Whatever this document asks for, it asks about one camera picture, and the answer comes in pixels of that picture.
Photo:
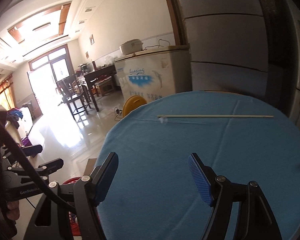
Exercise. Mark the blue table cloth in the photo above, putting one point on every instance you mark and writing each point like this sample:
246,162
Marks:
153,195

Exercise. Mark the dark wooden dining table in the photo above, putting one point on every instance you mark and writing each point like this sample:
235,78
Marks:
92,78

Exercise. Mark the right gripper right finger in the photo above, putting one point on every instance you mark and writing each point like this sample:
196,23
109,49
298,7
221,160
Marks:
255,219

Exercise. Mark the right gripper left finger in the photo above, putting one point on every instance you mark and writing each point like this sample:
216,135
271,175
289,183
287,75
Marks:
52,221

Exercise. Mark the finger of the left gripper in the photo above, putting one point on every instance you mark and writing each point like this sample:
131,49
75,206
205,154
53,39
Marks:
50,167
32,151

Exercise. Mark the dark wooden chair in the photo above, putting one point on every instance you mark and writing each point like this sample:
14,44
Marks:
74,95

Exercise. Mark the grey cabinet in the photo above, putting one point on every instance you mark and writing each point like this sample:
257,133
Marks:
228,45

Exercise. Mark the white chest freezer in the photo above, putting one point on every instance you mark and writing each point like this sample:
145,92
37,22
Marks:
155,73

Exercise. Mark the white rice cooker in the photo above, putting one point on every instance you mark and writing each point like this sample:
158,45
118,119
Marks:
131,46

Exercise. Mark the long white stick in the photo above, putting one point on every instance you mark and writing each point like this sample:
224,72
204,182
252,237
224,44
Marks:
214,116

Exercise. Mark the purple bag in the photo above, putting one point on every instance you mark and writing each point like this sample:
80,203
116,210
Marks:
26,141

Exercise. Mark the yellow electric fan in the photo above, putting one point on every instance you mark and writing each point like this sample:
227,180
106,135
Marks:
132,103

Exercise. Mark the person's left hand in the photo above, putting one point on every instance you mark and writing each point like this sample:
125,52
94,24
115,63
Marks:
13,212

